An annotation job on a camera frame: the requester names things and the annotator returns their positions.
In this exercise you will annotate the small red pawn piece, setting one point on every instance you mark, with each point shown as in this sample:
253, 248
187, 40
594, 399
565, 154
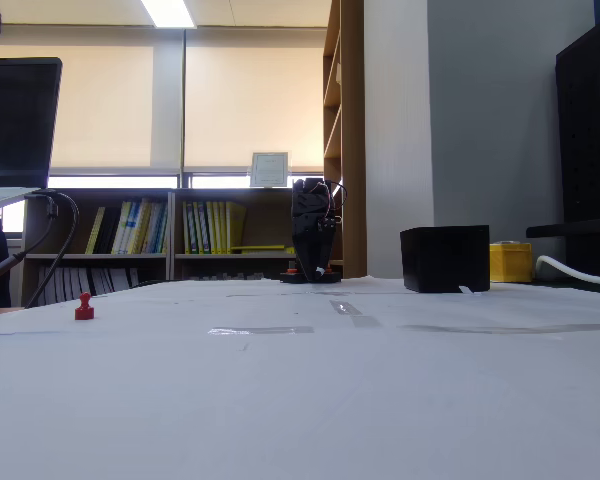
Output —
84, 310

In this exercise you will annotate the ceiling light panel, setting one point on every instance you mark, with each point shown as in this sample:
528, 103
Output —
167, 12

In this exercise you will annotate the black box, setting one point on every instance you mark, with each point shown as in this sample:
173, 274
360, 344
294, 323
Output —
445, 257

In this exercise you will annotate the black shelf board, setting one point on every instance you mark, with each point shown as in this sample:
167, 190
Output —
570, 229

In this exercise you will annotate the slim yellow book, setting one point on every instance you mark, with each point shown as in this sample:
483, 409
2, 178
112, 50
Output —
96, 230

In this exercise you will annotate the framed white certificate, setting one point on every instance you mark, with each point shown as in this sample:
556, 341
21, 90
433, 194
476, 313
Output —
270, 170

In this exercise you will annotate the black silver laptop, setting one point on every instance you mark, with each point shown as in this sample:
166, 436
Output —
15, 120

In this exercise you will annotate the white paper table cover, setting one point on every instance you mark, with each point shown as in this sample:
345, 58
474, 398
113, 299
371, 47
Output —
280, 400

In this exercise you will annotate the clear tape strip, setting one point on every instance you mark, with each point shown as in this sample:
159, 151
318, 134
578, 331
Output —
345, 307
260, 330
366, 321

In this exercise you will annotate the white black binder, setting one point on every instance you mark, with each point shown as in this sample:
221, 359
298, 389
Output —
72, 284
47, 287
60, 286
107, 280

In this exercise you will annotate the beige roller blind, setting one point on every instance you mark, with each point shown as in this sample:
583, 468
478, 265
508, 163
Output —
100, 105
255, 105

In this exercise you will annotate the grey window frame post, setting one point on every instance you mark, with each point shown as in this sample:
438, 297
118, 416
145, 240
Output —
183, 100

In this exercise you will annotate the yellow white book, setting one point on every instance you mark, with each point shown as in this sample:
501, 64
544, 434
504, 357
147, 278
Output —
122, 225

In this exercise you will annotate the flat lying yellow book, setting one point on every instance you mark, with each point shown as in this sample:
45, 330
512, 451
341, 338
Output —
260, 247

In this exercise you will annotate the blue white book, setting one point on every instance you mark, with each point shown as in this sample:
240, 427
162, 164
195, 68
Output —
132, 230
157, 230

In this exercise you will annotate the black pegboard panel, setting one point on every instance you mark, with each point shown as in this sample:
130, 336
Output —
590, 125

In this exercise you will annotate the low wooden bookshelf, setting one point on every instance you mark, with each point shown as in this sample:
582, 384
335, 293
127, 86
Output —
130, 194
200, 194

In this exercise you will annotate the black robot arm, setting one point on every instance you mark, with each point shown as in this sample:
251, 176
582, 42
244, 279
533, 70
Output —
291, 278

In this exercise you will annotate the yellow plastic container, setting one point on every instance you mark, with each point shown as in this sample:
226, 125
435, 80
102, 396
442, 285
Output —
511, 262

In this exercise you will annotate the small white tape piece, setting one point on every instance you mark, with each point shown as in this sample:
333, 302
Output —
466, 289

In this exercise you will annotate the tall wooden bookshelf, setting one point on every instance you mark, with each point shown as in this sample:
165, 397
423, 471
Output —
352, 150

